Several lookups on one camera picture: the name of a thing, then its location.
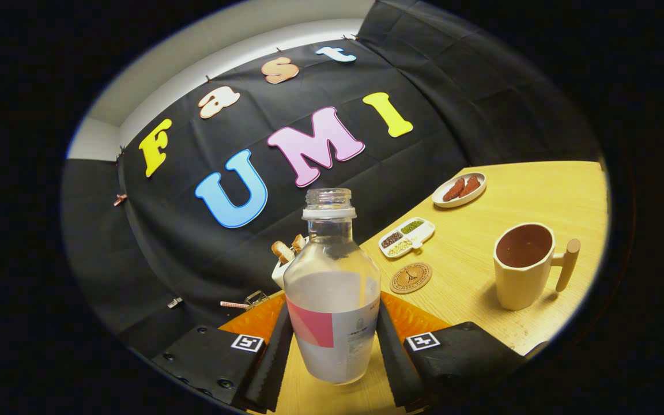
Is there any wooden table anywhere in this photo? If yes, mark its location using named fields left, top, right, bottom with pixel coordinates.
left=251, top=161, right=609, bottom=415

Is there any white divided dish of beans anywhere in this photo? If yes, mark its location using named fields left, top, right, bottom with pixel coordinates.
left=378, top=217, right=436, bottom=258

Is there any round brown coaster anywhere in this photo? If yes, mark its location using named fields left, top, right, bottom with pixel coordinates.
left=390, top=262, right=433, bottom=295

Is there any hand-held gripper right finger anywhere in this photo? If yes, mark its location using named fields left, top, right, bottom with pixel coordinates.
left=375, top=291, right=526, bottom=413

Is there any cream cup wooden handle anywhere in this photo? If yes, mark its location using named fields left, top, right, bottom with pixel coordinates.
left=493, top=223, right=581, bottom=312

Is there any white round plate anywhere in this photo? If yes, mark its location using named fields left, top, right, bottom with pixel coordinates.
left=432, top=172, right=487, bottom=208

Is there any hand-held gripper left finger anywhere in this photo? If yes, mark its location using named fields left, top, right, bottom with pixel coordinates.
left=153, top=291, right=295, bottom=413

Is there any clear juice bottle white label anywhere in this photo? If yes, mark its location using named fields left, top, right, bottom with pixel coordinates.
left=284, top=188, right=381, bottom=385

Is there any black backdrop cloth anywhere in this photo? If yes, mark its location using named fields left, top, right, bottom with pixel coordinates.
left=61, top=0, right=603, bottom=369

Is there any white toaster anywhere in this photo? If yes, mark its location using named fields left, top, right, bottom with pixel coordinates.
left=271, top=236, right=310, bottom=289

